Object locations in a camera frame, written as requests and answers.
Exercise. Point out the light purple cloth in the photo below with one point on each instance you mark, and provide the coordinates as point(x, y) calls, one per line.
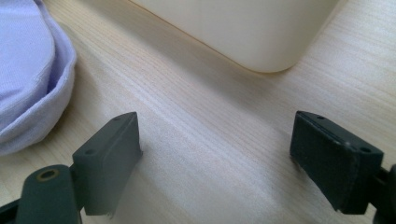
point(25, 68)

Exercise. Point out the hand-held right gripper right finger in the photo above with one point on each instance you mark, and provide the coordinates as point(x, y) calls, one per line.
point(330, 161)

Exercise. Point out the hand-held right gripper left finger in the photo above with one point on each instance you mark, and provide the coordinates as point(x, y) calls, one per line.
point(106, 168)

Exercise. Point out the cream divided storage box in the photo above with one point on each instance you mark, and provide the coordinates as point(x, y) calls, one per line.
point(249, 31)

